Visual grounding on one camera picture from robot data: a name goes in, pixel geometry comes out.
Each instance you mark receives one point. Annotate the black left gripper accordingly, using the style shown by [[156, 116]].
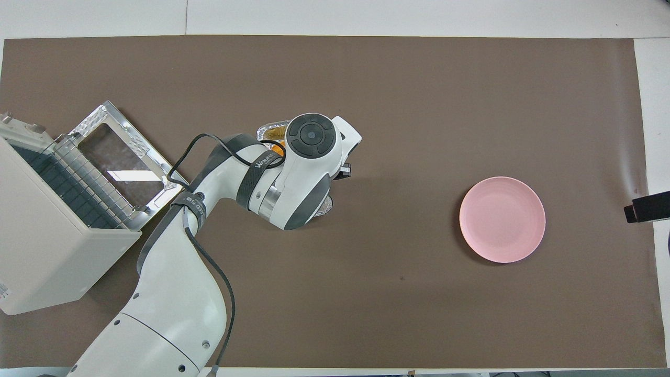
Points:
[[344, 172]]

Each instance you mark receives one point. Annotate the sliced golden bread loaf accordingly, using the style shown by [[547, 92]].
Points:
[[275, 143]]

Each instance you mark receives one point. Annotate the aluminium foil tray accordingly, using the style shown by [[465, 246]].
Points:
[[269, 128]]

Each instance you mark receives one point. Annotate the white toaster oven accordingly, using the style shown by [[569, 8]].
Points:
[[47, 251]]

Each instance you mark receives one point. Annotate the brown table mat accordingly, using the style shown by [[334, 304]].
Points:
[[398, 293]]

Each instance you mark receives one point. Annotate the pink round plate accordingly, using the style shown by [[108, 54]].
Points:
[[502, 220]]

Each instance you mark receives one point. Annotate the glass oven door metal frame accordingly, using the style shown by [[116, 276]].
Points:
[[128, 167]]

